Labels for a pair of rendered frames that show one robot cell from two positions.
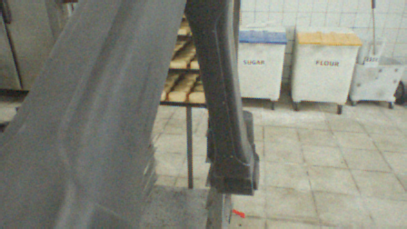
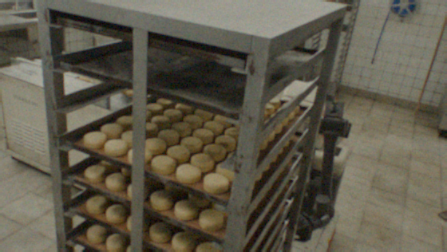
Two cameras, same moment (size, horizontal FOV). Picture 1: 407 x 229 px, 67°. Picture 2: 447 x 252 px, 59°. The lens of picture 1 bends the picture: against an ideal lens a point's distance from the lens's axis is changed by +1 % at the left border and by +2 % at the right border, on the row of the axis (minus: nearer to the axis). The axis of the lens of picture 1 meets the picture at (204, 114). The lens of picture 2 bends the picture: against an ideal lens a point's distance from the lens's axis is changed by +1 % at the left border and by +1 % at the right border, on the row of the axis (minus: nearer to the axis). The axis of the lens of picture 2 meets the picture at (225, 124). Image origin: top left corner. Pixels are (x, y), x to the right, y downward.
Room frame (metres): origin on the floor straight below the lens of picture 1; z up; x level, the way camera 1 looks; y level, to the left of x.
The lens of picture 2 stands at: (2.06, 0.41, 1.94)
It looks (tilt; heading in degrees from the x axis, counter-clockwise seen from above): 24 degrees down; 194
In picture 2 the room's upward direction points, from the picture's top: 7 degrees clockwise
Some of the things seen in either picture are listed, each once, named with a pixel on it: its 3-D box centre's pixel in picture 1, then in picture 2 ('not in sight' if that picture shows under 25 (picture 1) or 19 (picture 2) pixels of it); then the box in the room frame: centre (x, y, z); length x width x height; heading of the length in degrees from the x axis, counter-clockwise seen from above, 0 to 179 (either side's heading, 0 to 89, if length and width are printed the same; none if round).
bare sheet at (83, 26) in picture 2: not in sight; (217, 21); (1.14, 0.13, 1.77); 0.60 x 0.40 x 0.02; 171
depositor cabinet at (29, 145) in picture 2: not in sight; (90, 126); (-0.57, -1.43, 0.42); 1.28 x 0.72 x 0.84; 79
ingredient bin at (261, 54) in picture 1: (255, 66); not in sight; (3.18, -0.55, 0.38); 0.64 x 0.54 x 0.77; 170
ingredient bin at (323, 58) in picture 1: (319, 69); not in sight; (3.07, -1.19, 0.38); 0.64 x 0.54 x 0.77; 168
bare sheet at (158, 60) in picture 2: not in sight; (214, 58); (1.14, 0.13, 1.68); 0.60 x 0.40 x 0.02; 171
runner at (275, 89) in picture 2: not in sight; (290, 72); (1.16, 0.32, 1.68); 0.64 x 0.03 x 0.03; 171
